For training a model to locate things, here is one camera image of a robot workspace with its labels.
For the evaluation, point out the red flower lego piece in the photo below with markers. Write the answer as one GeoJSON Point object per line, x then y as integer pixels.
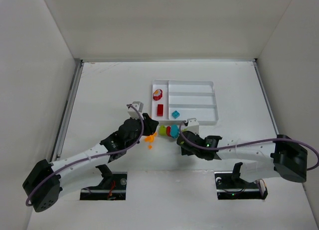
{"type": "Point", "coordinates": [157, 95]}

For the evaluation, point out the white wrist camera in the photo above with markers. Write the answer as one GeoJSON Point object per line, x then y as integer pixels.
{"type": "Point", "coordinates": [191, 125]}
{"type": "Point", "coordinates": [135, 109]}

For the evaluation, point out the white divided sorting tray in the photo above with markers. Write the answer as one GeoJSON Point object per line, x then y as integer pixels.
{"type": "Point", "coordinates": [192, 99]}

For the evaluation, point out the teal square lego brick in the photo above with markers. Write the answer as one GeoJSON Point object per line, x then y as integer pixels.
{"type": "Point", "coordinates": [175, 114]}

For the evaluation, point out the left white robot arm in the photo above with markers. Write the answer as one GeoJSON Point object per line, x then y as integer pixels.
{"type": "Point", "coordinates": [48, 181]}

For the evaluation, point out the red rectangular lego brick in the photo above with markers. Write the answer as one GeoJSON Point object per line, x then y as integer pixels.
{"type": "Point", "coordinates": [160, 110]}

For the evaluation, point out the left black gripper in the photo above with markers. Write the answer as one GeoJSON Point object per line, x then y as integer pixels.
{"type": "Point", "coordinates": [149, 123]}

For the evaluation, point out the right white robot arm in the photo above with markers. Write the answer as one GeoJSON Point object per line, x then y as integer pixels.
{"type": "Point", "coordinates": [279, 157]}

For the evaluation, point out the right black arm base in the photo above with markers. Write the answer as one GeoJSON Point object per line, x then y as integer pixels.
{"type": "Point", "coordinates": [229, 186]}

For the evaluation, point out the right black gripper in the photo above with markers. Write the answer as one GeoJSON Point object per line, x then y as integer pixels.
{"type": "Point", "coordinates": [184, 140]}

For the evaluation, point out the orange lego cluster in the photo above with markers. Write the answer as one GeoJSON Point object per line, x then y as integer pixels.
{"type": "Point", "coordinates": [150, 138]}

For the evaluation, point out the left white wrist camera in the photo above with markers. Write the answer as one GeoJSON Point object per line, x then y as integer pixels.
{"type": "Point", "coordinates": [135, 109]}

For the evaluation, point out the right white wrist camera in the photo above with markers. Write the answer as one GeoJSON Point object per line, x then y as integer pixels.
{"type": "Point", "coordinates": [191, 125]}

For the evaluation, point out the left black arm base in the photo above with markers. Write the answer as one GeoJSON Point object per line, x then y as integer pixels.
{"type": "Point", "coordinates": [112, 186]}

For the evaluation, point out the teal cloud lego piece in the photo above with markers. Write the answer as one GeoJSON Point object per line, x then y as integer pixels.
{"type": "Point", "coordinates": [174, 131]}

